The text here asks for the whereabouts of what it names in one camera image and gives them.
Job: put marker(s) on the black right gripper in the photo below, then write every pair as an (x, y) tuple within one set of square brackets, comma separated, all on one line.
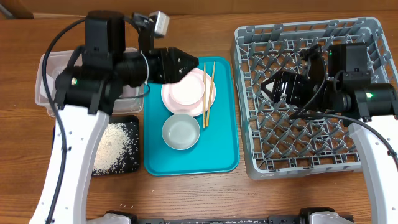
[(290, 90)]

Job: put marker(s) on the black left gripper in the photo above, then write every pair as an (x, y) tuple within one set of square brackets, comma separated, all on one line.
[(168, 69)]

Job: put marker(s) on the pink plate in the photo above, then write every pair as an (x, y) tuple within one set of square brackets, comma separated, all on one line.
[(193, 110)]

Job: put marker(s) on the grey small bowl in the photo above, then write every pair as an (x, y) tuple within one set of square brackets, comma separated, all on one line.
[(181, 131)]

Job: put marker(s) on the cream white cup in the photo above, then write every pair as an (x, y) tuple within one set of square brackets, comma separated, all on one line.
[(267, 89)]

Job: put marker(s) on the wooden chopstick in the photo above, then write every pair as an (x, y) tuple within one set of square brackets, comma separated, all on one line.
[(211, 95), (204, 96)]

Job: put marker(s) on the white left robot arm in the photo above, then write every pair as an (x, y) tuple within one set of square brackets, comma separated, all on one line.
[(118, 51)]

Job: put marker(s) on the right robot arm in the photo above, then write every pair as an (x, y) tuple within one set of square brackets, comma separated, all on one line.
[(340, 87)]

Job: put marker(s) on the grey dishwasher rack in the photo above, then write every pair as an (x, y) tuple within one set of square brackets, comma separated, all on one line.
[(274, 145)]

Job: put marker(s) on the clear plastic bin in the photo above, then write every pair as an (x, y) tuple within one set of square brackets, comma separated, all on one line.
[(129, 101)]

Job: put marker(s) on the teal plastic tray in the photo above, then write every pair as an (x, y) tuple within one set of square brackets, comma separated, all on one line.
[(217, 149)]

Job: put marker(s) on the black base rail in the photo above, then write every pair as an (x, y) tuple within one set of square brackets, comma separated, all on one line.
[(305, 216)]

